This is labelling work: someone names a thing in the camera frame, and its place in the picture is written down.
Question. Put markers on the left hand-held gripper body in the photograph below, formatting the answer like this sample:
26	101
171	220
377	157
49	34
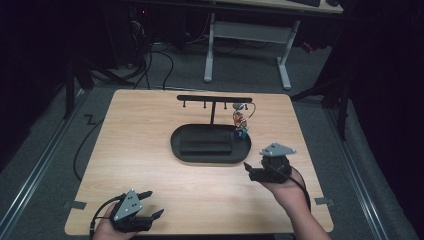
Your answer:
128	205

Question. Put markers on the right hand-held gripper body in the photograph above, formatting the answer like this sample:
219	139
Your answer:
275	163

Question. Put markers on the bunch of colourful key tags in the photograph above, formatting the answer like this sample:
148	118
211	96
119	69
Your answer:
240	121

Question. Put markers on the black key holder with tray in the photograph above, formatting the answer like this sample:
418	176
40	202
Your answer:
200	158

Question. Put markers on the person's left hand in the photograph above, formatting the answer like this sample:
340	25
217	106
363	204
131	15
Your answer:
106	228

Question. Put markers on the person's right hand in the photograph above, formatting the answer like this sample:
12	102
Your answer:
286	195

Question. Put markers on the grey tape piece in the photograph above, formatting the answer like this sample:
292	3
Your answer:
324	201
76	205

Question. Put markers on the grey round table grommet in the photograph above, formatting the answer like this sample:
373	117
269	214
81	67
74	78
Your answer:
237	106

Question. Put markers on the black metal stand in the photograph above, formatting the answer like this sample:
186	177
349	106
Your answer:
70	86
343	110

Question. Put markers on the white-legged desk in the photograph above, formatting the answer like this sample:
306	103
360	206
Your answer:
250	31

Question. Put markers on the black keyboard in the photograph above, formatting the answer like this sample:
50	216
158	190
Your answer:
305	2

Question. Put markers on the black computer mouse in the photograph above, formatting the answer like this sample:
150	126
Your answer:
332	2

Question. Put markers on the aluminium floor rail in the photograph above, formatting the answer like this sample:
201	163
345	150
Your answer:
358	180
36	166

